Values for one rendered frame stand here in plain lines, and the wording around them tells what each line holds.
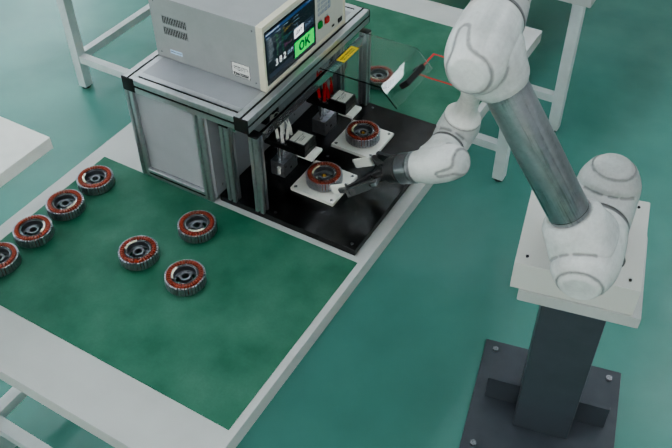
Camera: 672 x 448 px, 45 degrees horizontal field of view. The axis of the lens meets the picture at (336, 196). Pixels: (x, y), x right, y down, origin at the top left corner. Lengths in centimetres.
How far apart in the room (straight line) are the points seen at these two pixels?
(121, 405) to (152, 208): 69
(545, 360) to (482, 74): 119
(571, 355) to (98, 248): 141
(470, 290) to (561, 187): 143
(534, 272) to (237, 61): 98
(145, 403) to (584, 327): 122
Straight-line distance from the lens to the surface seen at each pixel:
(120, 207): 254
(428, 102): 287
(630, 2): 526
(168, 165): 255
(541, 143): 180
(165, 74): 240
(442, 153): 215
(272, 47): 224
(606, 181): 207
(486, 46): 163
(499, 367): 301
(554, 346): 252
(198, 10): 229
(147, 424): 202
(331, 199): 242
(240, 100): 226
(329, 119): 266
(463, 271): 331
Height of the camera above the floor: 242
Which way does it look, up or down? 42 degrees down
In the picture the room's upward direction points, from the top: 1 degrees counter-clockwise
